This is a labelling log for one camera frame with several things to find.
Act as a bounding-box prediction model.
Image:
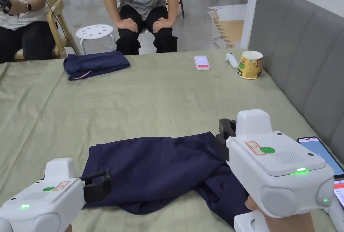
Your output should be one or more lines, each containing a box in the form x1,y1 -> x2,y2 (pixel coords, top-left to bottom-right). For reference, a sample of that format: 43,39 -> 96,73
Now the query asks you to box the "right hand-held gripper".
216,109 -> 335,232

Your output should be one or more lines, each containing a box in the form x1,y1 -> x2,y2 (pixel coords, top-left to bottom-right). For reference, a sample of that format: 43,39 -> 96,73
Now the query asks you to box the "person's right hand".
245,195 -> 310,232

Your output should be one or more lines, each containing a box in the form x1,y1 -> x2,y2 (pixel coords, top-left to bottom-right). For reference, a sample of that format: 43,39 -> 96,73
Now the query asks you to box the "white round stool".
75,24 -> 116,55

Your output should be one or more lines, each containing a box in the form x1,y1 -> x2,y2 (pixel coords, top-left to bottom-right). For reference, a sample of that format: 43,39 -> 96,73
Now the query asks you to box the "folded dark blue garment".
63,51 -> 131,81

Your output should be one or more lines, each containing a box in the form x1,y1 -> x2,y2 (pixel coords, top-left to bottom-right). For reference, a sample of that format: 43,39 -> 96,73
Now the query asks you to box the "torn brown cardboard sheet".
207,4 -> 247,49

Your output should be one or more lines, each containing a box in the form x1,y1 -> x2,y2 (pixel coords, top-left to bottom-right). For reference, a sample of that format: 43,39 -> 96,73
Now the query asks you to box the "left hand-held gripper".
0,158 -> 112,232

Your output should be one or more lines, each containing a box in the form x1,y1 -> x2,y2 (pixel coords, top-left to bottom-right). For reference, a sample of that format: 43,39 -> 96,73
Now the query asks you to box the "black phone with pale screen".
296,136 -> 344,178

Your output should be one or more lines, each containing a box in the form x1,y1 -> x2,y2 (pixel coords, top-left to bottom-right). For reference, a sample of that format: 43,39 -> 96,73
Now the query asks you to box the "bed with pale green sheet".
0,49 -> 344,232

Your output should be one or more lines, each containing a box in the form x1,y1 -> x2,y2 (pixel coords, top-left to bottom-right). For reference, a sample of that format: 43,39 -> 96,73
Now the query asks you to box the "dark blue garment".
63,51 -> 131,81
80,132 -> 251,229

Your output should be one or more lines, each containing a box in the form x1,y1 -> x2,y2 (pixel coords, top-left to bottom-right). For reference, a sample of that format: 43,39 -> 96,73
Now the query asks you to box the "white hand controller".
225,52 -> 239,69

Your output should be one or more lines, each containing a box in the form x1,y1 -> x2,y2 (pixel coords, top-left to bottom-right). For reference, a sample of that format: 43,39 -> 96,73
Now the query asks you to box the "yellow wooden chair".
13,0 -> 81,61

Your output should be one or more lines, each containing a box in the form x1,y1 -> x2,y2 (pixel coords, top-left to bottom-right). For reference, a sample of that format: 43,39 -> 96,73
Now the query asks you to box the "printed paper cup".
236,50 -> 264,80

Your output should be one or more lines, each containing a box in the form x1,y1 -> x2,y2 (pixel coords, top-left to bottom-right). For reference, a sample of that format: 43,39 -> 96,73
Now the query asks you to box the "grey padded headboard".
247,0 -> 344,163

